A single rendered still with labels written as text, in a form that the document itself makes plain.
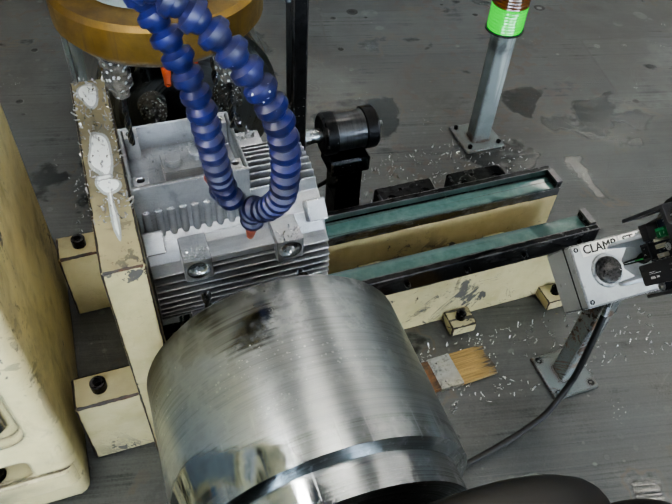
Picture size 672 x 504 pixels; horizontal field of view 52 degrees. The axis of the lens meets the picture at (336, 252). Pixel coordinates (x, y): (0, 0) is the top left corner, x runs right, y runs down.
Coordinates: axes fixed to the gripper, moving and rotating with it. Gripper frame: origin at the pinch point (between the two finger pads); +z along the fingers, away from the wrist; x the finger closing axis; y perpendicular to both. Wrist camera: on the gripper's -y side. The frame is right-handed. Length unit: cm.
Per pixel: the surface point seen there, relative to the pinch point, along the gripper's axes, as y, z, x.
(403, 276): 15.4, 25.5, -6.2
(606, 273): 0.7, 4.8, 0.4
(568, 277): 3.5, 7.5, -0.2
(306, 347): 36.1, -6.1, 0.1
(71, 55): 51, 47, -55
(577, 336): -3.7, 20.9, 7.1
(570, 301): 3.5, 8.6, 2.3
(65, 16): 48, -8, -29
